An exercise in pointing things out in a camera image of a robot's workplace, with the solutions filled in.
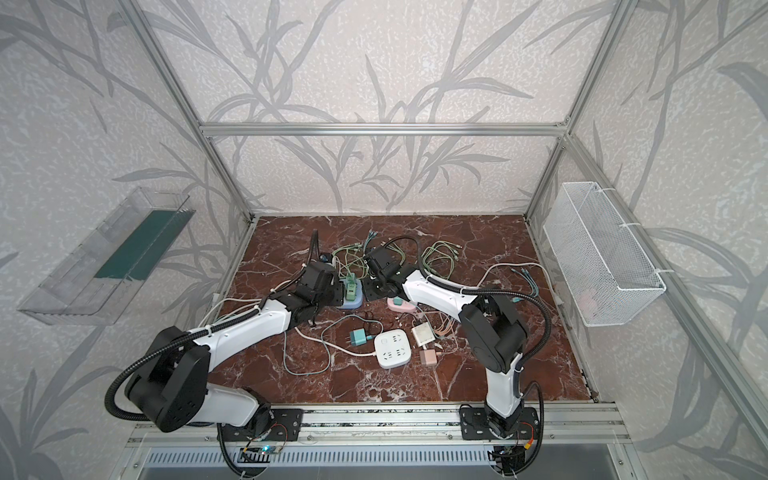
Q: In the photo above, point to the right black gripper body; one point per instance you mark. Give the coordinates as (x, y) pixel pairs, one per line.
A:
(379, 264)

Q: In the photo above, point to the clear plastic tray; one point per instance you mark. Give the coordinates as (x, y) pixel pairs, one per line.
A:
(95, 283)

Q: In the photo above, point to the white power strip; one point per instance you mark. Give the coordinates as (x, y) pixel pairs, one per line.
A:
(392, 349)

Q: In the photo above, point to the pink charger plug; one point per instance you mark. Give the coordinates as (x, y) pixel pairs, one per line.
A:
(428, 357)

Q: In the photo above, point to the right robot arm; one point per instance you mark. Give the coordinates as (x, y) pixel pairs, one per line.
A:
(492, 325)

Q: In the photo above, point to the pink power strip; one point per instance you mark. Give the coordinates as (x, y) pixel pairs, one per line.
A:
(400, 305)

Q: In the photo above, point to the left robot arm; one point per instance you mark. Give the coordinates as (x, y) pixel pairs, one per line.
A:
(170, 387)

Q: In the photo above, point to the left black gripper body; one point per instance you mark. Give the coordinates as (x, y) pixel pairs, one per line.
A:
(327, 279)

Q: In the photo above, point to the white charger plug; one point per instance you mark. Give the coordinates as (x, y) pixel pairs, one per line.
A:
(423, 334)

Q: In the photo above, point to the teal charger plug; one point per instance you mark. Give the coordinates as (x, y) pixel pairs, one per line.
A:
(359, 337)

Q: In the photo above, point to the green charger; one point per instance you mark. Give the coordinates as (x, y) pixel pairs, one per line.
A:
(350, 286)

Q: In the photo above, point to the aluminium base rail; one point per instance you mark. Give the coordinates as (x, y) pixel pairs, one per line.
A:
(414, 424)

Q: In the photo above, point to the blue power strip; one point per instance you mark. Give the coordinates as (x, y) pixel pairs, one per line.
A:
(353, 304)

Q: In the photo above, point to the white wire basket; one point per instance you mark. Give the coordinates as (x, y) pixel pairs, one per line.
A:
(608, 274)

